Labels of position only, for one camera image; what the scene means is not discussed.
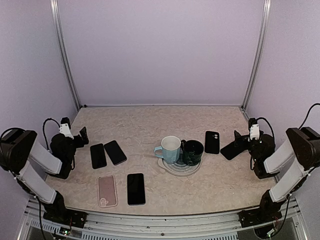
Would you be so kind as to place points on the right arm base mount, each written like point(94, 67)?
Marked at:
point(255, 216)

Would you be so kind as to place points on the pink phone case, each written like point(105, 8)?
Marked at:
point(107, 192)

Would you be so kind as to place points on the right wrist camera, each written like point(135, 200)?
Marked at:
point(254, 130)

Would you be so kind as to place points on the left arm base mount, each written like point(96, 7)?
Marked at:
point(69, 217)

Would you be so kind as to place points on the black phone case upright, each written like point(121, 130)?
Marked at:
point(212, 142)

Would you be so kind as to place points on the right aluminium frame post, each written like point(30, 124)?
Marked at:
point(258, 54)

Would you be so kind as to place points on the front aluminium rail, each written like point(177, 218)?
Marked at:
point(223, 225)

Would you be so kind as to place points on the light blue mug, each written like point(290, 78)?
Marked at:
point(169, 149)

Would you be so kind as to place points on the white grey ceramic plate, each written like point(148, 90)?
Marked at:
point(179, 170)

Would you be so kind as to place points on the black smartphone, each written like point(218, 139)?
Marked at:
point(98, 157)
point(135, 189)
point(114, 152)

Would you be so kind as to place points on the left aluminium frame post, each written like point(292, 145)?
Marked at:
point(63, 53)

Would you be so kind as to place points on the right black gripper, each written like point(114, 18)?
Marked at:
point(238, 137)

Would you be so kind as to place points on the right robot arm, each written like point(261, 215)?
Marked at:
point(295, 159)

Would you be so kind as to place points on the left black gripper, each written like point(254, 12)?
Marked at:
point(80, 143)

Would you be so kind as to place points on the dark green mug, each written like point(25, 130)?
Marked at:
point(192, 151)

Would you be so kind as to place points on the black phone case tilted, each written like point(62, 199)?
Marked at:
point(230, 151)

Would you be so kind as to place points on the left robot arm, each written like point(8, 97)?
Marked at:
point(20, 149)

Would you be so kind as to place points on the aluminium frame post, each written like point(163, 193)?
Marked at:
point(258, 54)
point(63, 53)

